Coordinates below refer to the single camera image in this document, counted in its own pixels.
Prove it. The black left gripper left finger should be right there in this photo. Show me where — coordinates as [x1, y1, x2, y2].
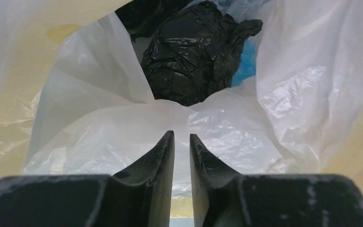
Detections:
[0, 131, 175, 227]

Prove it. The black trash bag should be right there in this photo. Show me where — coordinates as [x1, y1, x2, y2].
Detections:
[115, 0, 263, 106]

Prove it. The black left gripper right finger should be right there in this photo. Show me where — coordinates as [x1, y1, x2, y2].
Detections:
[190, 134, 363, 227]

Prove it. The clear plastic bag yellow rim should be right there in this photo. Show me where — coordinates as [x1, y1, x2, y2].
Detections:
[0, 0, 363, 218]

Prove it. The blue trash bag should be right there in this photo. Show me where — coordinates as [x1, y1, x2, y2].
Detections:
[216, 0, 259, 87]

